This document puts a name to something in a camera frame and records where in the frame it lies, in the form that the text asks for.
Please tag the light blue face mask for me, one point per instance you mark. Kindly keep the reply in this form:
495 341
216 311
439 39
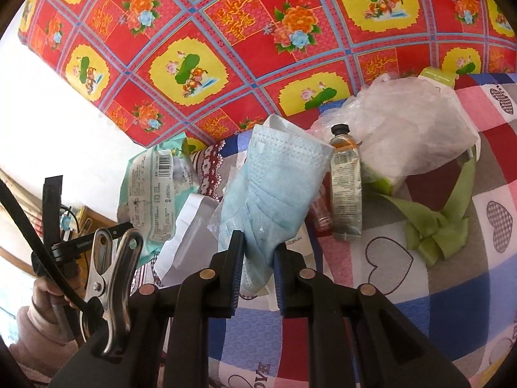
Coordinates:
269 196

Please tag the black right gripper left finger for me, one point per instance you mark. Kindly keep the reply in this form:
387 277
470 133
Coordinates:
210 293

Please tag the plaid heart patterned bedsheet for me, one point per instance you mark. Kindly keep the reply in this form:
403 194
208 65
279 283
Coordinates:
466 305

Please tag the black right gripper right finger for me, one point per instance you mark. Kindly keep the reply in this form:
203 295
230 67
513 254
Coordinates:
332 318

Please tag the clear tube bottle black cap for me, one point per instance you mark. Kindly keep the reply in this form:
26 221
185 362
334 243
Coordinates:
345 185

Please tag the red floral quilt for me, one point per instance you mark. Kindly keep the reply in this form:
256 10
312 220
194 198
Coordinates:
212 68

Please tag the silver metal spring clip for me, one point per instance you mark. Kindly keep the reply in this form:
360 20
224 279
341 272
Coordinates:
112 267

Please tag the teal wet wipes packet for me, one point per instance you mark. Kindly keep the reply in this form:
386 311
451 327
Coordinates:
155 187

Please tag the white printed paper card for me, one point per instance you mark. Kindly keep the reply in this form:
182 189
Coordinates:
193 245

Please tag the small red bottle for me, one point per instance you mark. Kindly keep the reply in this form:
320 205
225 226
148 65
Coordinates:
319 209

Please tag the left hand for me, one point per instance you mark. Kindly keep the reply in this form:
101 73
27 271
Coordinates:
44 287

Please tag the white crumpled plastic bag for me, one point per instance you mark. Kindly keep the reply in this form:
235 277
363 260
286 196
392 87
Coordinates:
403 127

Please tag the green ribbon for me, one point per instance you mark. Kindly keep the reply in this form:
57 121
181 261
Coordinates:
437 235

